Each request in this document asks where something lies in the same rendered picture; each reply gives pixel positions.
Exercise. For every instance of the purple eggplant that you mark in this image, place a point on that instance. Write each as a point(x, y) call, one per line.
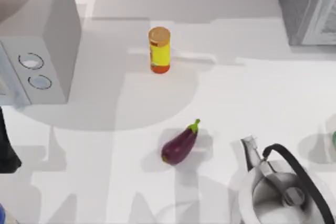
point(179, 145)

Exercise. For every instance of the blue object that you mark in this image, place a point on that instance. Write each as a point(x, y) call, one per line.
point(2, 212)

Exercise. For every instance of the grey cabinet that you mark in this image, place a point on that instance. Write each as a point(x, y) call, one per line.
point(307, 6)

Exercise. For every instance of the microwave knob with white centre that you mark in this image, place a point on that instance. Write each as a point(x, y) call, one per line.
point(31, 61)

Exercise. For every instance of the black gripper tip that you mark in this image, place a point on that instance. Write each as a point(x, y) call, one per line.
point(7, 148)

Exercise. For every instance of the pale microwave oven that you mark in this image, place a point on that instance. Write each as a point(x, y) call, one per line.
point(52, 11)

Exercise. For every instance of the green object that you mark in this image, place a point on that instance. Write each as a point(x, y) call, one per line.
point(334, 137)

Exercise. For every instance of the microwave knob with grey centre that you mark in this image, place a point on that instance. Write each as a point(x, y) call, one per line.
point(40, 82)

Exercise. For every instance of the yellow and orange bottle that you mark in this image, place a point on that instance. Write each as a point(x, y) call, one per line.
point(159, 51)

